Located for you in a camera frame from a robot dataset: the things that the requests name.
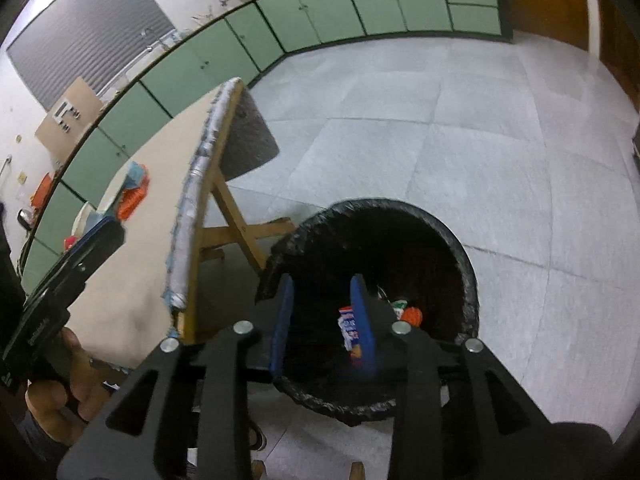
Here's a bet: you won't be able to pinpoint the person's shoe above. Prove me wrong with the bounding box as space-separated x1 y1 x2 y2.
248 417 268 453

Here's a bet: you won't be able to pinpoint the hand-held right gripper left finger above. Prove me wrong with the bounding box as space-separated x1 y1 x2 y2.
57 272 296 480

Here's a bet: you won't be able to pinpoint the wooden folding table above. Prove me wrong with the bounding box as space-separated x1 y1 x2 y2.
177 85 296 346

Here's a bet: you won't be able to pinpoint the black lined trash bin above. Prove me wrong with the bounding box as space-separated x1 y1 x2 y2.
255 199 480 427

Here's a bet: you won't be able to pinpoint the grey window blind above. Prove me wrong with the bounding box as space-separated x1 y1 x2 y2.
6 0 176 111

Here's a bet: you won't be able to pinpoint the table with beige cloth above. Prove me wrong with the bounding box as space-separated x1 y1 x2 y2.
65 77 280 376

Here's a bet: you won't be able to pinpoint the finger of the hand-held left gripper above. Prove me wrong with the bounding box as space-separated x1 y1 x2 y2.
30 216 126 307

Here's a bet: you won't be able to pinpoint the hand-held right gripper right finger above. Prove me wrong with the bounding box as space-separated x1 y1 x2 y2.
349 274 556 480

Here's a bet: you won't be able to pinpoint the green lower cabinets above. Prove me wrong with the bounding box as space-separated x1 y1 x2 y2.
20 0 513 296

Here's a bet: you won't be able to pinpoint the purple white snack wrapper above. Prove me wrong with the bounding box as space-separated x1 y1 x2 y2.
339 306 364 357

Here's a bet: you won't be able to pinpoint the person's left hand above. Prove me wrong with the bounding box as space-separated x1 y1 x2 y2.
25 329 108 443

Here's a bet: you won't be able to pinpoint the cardboard box with printed picture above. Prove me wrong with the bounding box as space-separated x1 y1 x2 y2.
34 76 103 171

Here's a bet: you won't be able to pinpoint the orange plastic basket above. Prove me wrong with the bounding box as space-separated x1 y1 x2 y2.
31 172 55 208

